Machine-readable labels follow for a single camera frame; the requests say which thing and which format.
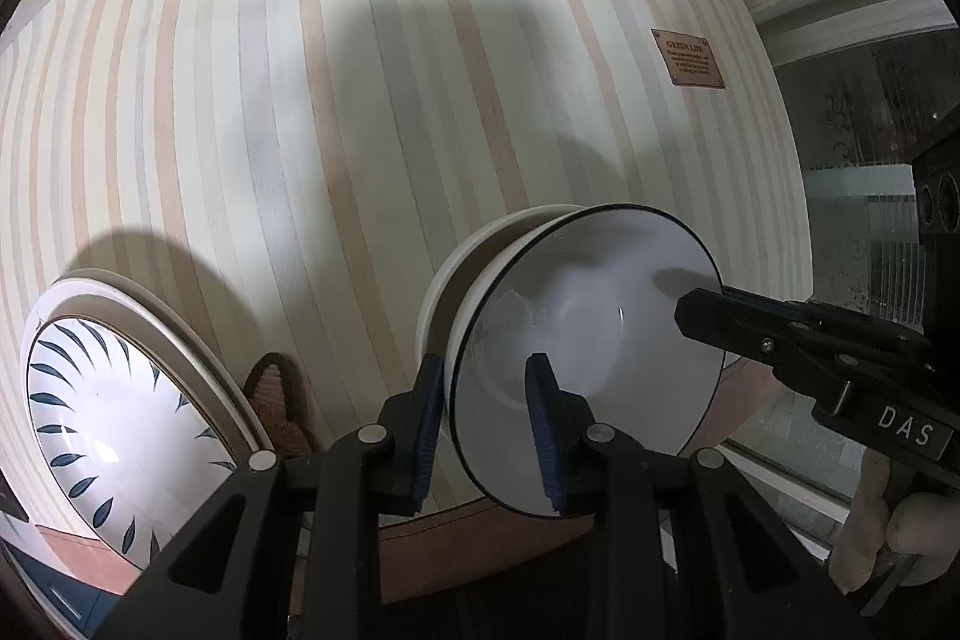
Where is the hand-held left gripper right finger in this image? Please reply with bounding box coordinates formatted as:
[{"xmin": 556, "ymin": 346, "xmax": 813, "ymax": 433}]
[{"xmin": 523, "ymin": 353, "xmax": 878, "ymax": 640}]

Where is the striped cat print mat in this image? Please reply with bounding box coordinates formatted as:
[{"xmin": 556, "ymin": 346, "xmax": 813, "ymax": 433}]
[{"xmin": 0, "ymin": 0, "xmax": 815, "ymax": 600}]

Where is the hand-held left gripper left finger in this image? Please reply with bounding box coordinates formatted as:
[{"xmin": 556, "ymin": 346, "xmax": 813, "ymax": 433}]
[{"xmin": 94, "ymin": 353, "xmax": 445, "ymax": 640}]

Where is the blue kitchen cabinet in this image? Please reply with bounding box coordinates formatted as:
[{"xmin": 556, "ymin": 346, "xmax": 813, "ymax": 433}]
[{"xmin": 7, "ymin": 535, "xmax": 121, "ymax": 626}]

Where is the white plate with grey flower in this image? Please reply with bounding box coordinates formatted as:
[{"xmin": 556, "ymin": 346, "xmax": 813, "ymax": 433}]
[{"xmin": 34, "ymin": 269, "xmax": 278, "ymax": 461}]

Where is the white bowl with red flowers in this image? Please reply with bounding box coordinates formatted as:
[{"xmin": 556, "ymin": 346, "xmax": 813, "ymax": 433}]
[{"xmin": 415, "ymin": 205, "xmax": 587, "ymax": 417}]

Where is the brown mat label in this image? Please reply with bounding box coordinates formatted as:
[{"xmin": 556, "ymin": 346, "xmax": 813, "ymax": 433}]
[{"xmin": 650, "ymin": 29, "xmax": 727, "ymax": 91}]

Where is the white bowl with black rim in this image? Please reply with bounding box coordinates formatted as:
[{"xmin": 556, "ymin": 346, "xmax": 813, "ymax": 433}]
[{"xmin": 444, "ymin": 203, "xmax": 730, "ymax": 521}]

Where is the person's right hand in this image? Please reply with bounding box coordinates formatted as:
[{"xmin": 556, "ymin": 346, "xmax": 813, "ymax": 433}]
[{"xmin": 828, "ymin": 449, "xmax": 960, "ymax": 597}]

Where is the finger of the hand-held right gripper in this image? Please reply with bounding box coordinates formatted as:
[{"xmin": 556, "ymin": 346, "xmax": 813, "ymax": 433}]
[
  {"xmin": 721, "ymin": 289, "xmax": 928, "ymax": 356},
  {"xmin": 673, "ymin": 287, "xmax": 863, "ymax": 402}
]

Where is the white plate with blue leaves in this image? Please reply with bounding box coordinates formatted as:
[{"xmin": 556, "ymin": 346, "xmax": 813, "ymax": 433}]
[{"xmin": 27, "ymin": 316, "xmax": 242, "ymax": 572}]

